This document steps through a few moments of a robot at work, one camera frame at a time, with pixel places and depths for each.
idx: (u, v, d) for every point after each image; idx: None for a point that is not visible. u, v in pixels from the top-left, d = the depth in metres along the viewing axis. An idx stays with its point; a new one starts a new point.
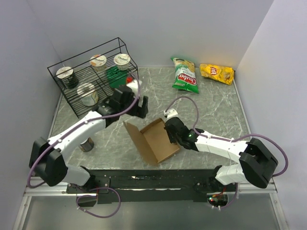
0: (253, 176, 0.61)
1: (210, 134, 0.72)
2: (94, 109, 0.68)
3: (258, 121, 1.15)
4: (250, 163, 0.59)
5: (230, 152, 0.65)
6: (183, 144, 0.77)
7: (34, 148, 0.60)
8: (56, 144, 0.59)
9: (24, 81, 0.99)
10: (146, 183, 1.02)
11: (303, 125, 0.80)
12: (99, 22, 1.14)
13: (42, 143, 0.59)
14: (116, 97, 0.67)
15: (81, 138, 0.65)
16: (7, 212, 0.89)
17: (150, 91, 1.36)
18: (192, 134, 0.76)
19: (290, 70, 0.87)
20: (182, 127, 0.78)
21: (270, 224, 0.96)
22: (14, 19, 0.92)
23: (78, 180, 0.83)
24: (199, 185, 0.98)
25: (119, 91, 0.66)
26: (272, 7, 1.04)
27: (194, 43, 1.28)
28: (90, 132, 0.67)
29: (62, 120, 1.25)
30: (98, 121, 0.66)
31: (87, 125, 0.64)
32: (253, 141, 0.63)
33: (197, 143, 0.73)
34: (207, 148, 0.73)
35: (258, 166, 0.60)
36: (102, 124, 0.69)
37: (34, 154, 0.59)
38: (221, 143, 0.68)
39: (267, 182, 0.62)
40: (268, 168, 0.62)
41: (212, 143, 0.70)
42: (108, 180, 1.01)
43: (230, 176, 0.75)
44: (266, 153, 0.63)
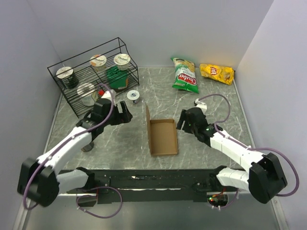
0: (257, 188, 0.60)
1: (228, 135, 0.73)
2: (79, 124, 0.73)
3: (258, 121, 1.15)
4: (259, 175, 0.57)
5: (242, 158, 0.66)
6: (199, 136, 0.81)
7: (22, 171, 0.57)
8: (47, 162, 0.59)
9: (24, 81, 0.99)
10: (146, 183, 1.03)
11: (303, 125, 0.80)
12: (99, 22, 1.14)
13: (30, 164, 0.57)
14: (97, 110, 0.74)
15: (70, 154, 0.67)
16: (7, 212, 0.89)
17: (150, 91, 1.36)
18: (209, 129, 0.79)
19: (291, 71, 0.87)
20: (202, 119, 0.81)
21: (270, 224, 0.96)
22: (14, 19, 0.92)
23: (79, 182, 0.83)
24: (199, 185, 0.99)
25: (99, 104, 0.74)
26: (272, 7, 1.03)
27: (194, 43, 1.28)
28: (77, 148, 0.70)
29: (62, 120, 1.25)
30: (85, 134, 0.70)
31: (74, 140, 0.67)
32: (272, 157, 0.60)
33: (213, 138, 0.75)
34: (220, 147, 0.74)
35: (267, 181, 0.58)
36: (89, 138, 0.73)
37: (23, 177, 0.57)
38: (236, 149, 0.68)
39: (268, 198, 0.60)
40: (276, 188, 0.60)
41: (227, 143, 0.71)
42: (108, 180, 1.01)
43: (232, 179, 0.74)
44: (279, 172, 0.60)
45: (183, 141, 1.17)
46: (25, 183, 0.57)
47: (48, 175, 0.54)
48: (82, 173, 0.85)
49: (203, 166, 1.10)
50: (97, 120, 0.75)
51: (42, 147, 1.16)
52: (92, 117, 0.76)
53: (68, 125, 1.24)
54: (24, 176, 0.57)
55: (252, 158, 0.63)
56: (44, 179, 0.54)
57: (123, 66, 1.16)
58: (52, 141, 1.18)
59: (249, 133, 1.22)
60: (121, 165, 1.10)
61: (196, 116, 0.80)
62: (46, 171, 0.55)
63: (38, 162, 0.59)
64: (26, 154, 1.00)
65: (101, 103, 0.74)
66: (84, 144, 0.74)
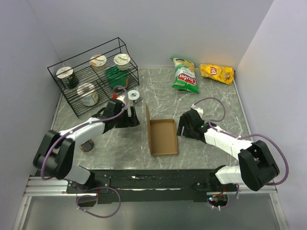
0: (248, 175, 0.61)
1: (219, 129, 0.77)
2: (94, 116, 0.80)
3: (258, 121, 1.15)
4: (247, 160, 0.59)
5: (231, 147, 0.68)
6: (194, 133, 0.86)
7: (46, 139, 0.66)
8: (67, 135, 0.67)
9: (24, 81, 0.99)
10: (146, 183, 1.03)
11: (303, 125, 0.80)
12: (99, 22, 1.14)
13: (54, 134, 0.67)
14: (110, 107, 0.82)
15: (84, 137, 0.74)
16: (7, 212, 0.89)
17: (150, 91, 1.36)
18: (204, 126, 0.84)
19: (291, 70, 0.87)
20: (197, 119, 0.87)
21: (270, 224, 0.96)
22: (14, 19, 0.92)
23: (82, 174, 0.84)
24: (199, 185, 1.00)
25: (112, 102, 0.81)
26: (272, 7, 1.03)
27: (194, 43, 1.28)
28: (90, 134, 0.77)
29: (62, 120, 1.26)
30: (100, 123, 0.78)
31: (91, 125, 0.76)
32: (260, 144, 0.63)
33: (206, 132, 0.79)
34: (214, 141, 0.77)
35: (256, 167, 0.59)
36: (101, 129, 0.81)
37: (45, 145, 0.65)
38: (227, 139, 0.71)
39: (260, 186, 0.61)
40: (266, 174, 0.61)
41: (219, 136, 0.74)
42: (108, 180, 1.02)
43: (229, 176, 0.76)
44: (268, 158, 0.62)
45: (183, 141, 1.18)
46: (45, 150, 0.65)
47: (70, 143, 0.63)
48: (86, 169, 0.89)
49: (203, 166, 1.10)
50: (108, 116, 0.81)
51: None
52: (105, 113, 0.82)
53: (68, 125, 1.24)
54: (45, 145, 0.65)
55: (241, 145, 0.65)
56: (65, 147, 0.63)
57: (123, 66, 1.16)
58: None
59: (249, 133, 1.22)
60: (121, 165, 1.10)
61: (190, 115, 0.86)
62: (67, 142, 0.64)
63: (59, 134, 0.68)
64: (26, 154, 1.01)
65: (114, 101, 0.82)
66: (96, 133, 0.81)
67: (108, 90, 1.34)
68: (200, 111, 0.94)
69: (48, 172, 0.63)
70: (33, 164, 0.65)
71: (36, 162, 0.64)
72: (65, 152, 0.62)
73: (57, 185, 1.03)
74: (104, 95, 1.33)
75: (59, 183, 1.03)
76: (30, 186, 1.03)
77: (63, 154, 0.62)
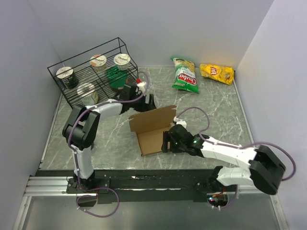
0: (263, 183, 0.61)
1: (217, 141, 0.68)
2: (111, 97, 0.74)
3: (258, 121, 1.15)
4: (260, 172, 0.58)
5: (238, 160, 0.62)
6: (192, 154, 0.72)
7: (73, 111, 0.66)
8: (93, 109, 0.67)
9: (24, 81, 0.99)
10: (146, 183, 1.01)
11: (303, 125, 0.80)
12: (99, 22, 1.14)
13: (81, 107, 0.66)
14: (126, 91, 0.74)
15: (106, 114, 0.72)
16: (7, 212, 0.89)
17: (150, 91, 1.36)
18: (197, 141, 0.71)
19: (291, 71, 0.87)
20: (186, 132, 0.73)
21: (270, 224, 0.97)
22: (14, 20, 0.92)
23: (90, 164, 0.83)
24: (199, 185, 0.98)
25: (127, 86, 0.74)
26: (272, 7, 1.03)
27: (194, 43, 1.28)
28: (111, 113, 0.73)
29: (62, 120, 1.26)
30: (119, 104, 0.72)
31: (112, 104, 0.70)
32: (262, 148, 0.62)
33: (203, 148, 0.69)
34: (213, 155, 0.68)
35: (268, 173, 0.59)
36: (119, 110, 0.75)
37: (73, 116, 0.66)
38: (229, 151, 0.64)
39: (276, 189, 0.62)
40: (276, 175, 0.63)
41: (219, 149, 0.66)
42: (108, 180, 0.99)
43: (232, 179, 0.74)
44: (275, 160, 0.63)
45: None
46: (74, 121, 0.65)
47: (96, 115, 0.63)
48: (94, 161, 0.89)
49: (203, 166, 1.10)
50: (124, 99, 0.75)
51: (42, 147, 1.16)
52: (122, 96, 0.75)
53: None
54: (73, 116, 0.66)
55: (248, 157, 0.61)
56: (92, 119, 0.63)
57: (123, 66, 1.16)
58: (52, 141, 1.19)
59: (249, 133, 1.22)
60: (121, 165, 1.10)
61: (177, 130, 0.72)
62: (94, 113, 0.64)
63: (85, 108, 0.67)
64: (26, 154, 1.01)
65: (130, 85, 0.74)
66: (114, 114, 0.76)
67: (108, 90, 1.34)
68: (183, 123, 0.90)
69: (76, 141, 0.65)
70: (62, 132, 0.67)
71: (64, 131, 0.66)
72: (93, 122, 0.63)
73: (57, 185, 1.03)
74: (105, 95, 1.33)
75: (59, 183, 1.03)
76: (30, 186, 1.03)
77: (90, 125, 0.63)
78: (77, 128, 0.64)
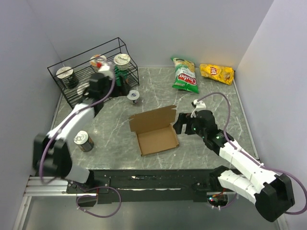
0: (265, 207, 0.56)
1: (240, 148, 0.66)
2: (80, 102, 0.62)
3: (258, 121, 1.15)
4: (271, 198, 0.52)
5: (253, 176, 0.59)
6: (206, 143, 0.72)
7: (35, 147, 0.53)
8: (58, 136, 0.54)
9: (24, 81, 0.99)
10: (146, 183, 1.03)
11: (303, 125, 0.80)
12: (99, 22, 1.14)
13: (43, 139, 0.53)
14: (93, 87, 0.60)
15: (78, 128, 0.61)
16: (7, 212, 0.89)
17: (150, 91, 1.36)
18: (219, 136, 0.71)
19: (290, 71, 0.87)
20: (213, 125, 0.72)
21: (270, 224, 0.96)
22: (14, 20, 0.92)
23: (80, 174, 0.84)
24: (199, 185, 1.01)
25: (94, 80, 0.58)
26: (272, 7, 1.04)
27: (194, 43, 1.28)
28: (83, 123, 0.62)
29: (62, 120, 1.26)
30: (88, 109, 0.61)
31: (79, 115, 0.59)
32: (284, 179, 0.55)
33: (222, 149, 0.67)
34: (230, 159, 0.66)
35: (277, 202, 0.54)
36: (93, 113, 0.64)
37: (36, 152, 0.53)
38: (248, 165, 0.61)
39: (274, 218, 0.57)
40: (285, 207, 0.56)
41: (238, 157, 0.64)
42: (108, 180, 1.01)
43: (235, 186, 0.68)
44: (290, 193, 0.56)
45: (183, 141, 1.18)
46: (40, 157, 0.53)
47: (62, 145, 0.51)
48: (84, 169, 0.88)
49: (203, 166, 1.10)
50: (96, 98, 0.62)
51: None
52: (91, 95, 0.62)
53: None
54: (38, 150, 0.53)
55: (265, 178, 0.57)
56: (59, 150, 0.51)
57: (123, 66, 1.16)
58: None
59: (249, 133, 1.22)
60: (121, 165, 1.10)
61: (207, 118, 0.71)
62: (59, 142, 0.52)
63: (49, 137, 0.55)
64: (26, 154, 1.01)
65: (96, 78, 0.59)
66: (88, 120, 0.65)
67: None
68: (203, 106, 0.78)
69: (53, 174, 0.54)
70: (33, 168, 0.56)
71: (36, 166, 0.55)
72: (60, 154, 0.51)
73: (57, 185, 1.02)
74: None
75: (59, 183, 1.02)
76: (30, 186, 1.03)
77: (59, 156, 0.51)
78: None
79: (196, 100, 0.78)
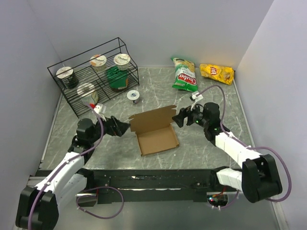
0: (248, 183, 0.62)
1: (231, 135, 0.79)
2: (70, 150, 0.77)
3: (258, 121, 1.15)
4: (250, 171, 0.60)
5: (239, 155, 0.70)
6: (205, 133, 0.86)
7: (21, 201, 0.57)
8: (47, 188, 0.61)
9: (24, 81, 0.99)
10: (146, 183, 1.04)
11: (303, 125, 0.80)
12: (98, 21, 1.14)
13: (30, 192, 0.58)
14: (82, 135, 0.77)
15: (68, 177, 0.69)
16: (7, 212, 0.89)
17: (150, 91, 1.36)
18: (217, 129, 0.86)
19: (290, 71, 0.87)
20: (216, 119, 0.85)
21: (270, 224, 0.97)
22: (14, 20, 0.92)
23: (77, 189, 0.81)
24: (199, 185, 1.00)
25: (81, 130, 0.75)
26: (272, 7, 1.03)
27: (194, 43, 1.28)
28: (73, 171, 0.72)
29: (62, 120, 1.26)
30: (78, 158, 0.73)
31: (69, 165, 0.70)
32: (267, 158, 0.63)
33: (218, 136, 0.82)
34: (223, 145, 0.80)
35: (258, 178, 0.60)
36: (82, 162, 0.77)
37: (22, 206, 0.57)
38: (236, 146, 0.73)
39: (258, 198, 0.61)
40: (267, 189, 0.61)
41: (230, 142, 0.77)
42: (108, 180, 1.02)
43: (229, 178, 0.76)
44: (273, 175, 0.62)
45: (183, 141, 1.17)
46: (26, 212, 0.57)
47: (49, 199, 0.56)
48: (81, 178, 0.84)
49: (203, 165, 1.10)
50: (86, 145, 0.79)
51: (42, 147, 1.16)
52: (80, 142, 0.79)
53: (68, 125, 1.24)
54: (24, 206, 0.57)
55: (248, 155, 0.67)
56: (47, 205, 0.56)
57: (123, 66, 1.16)
58: (52, 141, 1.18)
59: (249, 132, 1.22)
60: (121, 165, 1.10)
61: (213, 111, 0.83)
62: (48, 196, 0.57)
63: (37, 189, 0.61)
64: (26, 154, 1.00)
65: (84, 128, 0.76)
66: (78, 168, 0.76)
67: (108, 90, 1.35)
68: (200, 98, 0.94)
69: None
70: (16, 224, 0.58)
71: (19, 222, 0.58)
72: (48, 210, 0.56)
73: None
74: (105, 95, 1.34)
75: None
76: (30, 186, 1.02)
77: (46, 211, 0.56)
78: (34, 215, 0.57)
79: (195, 96, 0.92)
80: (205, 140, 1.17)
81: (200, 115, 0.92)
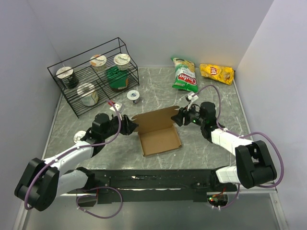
0: (242, 168, 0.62)
1: (225, 129, 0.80)
2: (83, 140, 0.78)
3: (258, 121, 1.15)
4: (242, 155, 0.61)
5: (232, 144, 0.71)
6: (202, 131, 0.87)
7: (27, 170, 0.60)
8: (52, 164, 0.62)
9: (24, 81, 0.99)
10: (146, 183, 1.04)
11: (303, 125, 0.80)
12: (98, 21, 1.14)
13: (38, 164, 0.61)
14: (97, 129, 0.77)
15: (73, 162, 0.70)
16: (7, 212, 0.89)
17: (150, 91, 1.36)
18: (213, 126, 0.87)
19: (290, 70, 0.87)
20: (213, 117, 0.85)
21: (270, 224, 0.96)
22: (14, 20, 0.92)
23: (77, 184, 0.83)
24: (199, 185, 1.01)
25: (96, 123, 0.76)
26: (272, 7, 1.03)
27: (194, 43, 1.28)
28: (80, 158, 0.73)
29: (62, 120, 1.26)
30: (88, 147, 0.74)
31: (79, 150, 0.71)
32: (259, 143, 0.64)
33: (214, 132, 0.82)
34: (218, 140, 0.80)
35: (251, 162, 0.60)
36: (90, 154, 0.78)
37: (26, 175, 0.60)
38: (229, 137, 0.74)
39: (253, 183, 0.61)
40: (262, 173, 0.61)
41: (224, 134, 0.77)
42: (108, 180, 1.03)
43: (228, 174, 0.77)
44: (266, 159, 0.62)
45: (183, 141, 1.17)
46: (28, 183, 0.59)
47: (51, 175, 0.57)
48: (82, 175, 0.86)
49: (203, 165, 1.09)
50: (97, 140, 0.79)
51: (43, 147, 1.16)
52: (93, 135, 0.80)
53: (68, 125, 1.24)
54: (28, 175, 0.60)
55: (241, 142, 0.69)
56: (48, 179, 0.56)
57: (123, 66, 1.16)
58: (52, 141, 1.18)
59: (249, 133, 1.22)
60: (121, 165, 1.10)
61: (209, 110, 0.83)
62: (52, 171, 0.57)
63: (43, 163, 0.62)
64: (26, 154, 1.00)
65: (99, 121, 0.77)
66: (85, 158, 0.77)
67: (108, 90, 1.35)
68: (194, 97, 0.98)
69: (31, 203, 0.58)
70: (15, 193, 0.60)
71: (18, 191, 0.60)
72: (48, 184, 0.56)
73: None
74: (105, 95, 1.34)
75: None
76: None
77: (45, 186, 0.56)
78: (33, 188, 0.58)
79: (191, 96, 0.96)
80: (205, 140, 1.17)
81: (197, 114, 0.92)
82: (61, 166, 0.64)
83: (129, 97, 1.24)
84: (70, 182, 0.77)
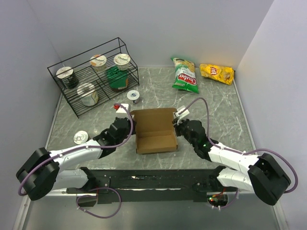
0: (261, 189, 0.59)
1: (223, 146, 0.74)
2: (95, 139, 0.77)
3: (258, 121, 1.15)
4: (259, 177, 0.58)
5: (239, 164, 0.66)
6: (196, 152, 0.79)
7: (32, 157, 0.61)
8: (56, 158, 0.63)
9: (24, 81, 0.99)
10: (147, 183, 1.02)
11: (303, 125, 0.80)
12: (98, 22, 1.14)
13: (43, 154, 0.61)
14: (112, 132, 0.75)
15: (78, 159, 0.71)
16: (7, 212, 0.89)
17: (150, 91, 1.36)
18: (206, 144, 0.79)
19: (291, 70, 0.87)
20: (203, 134, 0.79)
21: (270, 224, 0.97)
22: (14, 20, 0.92)
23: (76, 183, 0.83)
24: (199, 185, 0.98)
25: (114, 127, 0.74)
26: (272, 7, 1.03)
27: (194, 43, 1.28)
28: (87, 157, 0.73)
29: (62, 120, 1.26)
30: (97, 148, 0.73)
31: (88, 149, 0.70)
32: (265, 157, 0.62)
33: (210, 152, 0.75)
34: (219, 159, 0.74)
35: (267, 180, 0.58)
36: (98, 155, 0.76)
37: (30, 162, 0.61)
38: (233, 156, 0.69)
39: (277, 199, 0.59)
40: (278, 185, 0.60)
41: (224, 154, 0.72)
42: (108, 180, 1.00)
43: (233, 181, 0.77)
44: (277, 170, 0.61)
45: (183, 141, 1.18)
46: (29, 170, 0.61)
47: (50, 169, 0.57)
48: (83, 175, 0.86)
49: (203, 165, 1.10)
50: (109, 142, 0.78)
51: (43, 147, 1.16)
52: (107, 137, 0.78)
53: (68, 125, 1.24)
54: (32, 162, 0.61)
55: (249, 162, 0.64)
56: (47, 173, 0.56)
57: (123, 66, 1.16)
58: (52, 141, 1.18)
59: (249, 133, 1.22)
60: (121, 165, 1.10)
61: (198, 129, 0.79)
62: (52, 166, 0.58)
63: (49, 155, 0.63)
64: (26, 154, 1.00)
65: (116, 126, 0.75)
66: (91, 158, 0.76)
67: (108, 90, 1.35)
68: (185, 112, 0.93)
69: (26, 190, 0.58)
70: (16, 175, 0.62)
71: (19, 174, 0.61)
72: (46, 177, 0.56)
73: None
74: (105, 95, 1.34)
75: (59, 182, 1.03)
76: None
77: (42, 179, 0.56)
78: (32, 176, 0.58)
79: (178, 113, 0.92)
80: None
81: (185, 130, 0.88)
82: (64, 163, 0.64)
83: (129, 96, 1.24)
84: (70, 181, 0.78)
